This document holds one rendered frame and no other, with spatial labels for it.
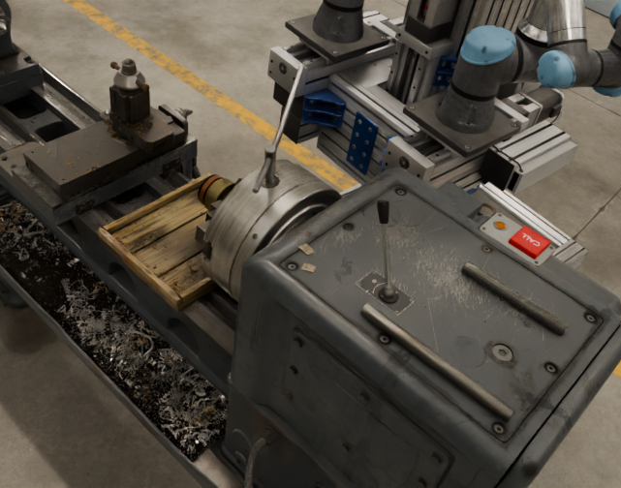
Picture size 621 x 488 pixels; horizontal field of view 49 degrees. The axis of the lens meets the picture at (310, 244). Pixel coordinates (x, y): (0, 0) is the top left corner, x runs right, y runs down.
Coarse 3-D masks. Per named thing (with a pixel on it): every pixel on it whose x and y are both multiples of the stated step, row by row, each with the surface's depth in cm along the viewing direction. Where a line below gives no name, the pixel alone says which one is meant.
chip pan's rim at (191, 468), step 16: (0, 272) 198; (16, 288) 193; (32, 304) 190; (48, 320) 186; (64, 336) 183; (80, 352) 176; (96, 368) 173; (112, 384) 170; (128, 400) 168; (144, 416) 165; (160, 432) 163; (176, 448) 161; (192, 464) 159; (224, 464) 166; (208, 480) 157; (240, 480) 163
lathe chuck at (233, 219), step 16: (288, 160) 144; (256, 176) 136; (288, 176) 137; (304, 176) 139; (240, 192) 134; (272, 192) 134; (224, 208) 134; (240, 208) 133; (256, 208) 132; (224, 224) 134; (240, 224) 132; (208, 240) 137; (224, 240) 134; (240, 240) 132; (224, 256) 135; (208, 272) 142; (224, 272) 137; (224, 288) 142
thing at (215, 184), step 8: (208, 176) 153; (216, 176) 153; (208, 184) 151; (216, 184) 151; (224, 184) 150; (232, 184) 150; (200, 192) 152; (208, 192) 150; (216, 192) 150; (224, 192) 150; (200, 200) 155; (208, 200) 151; (216, 200) 149; (208, 208) 152
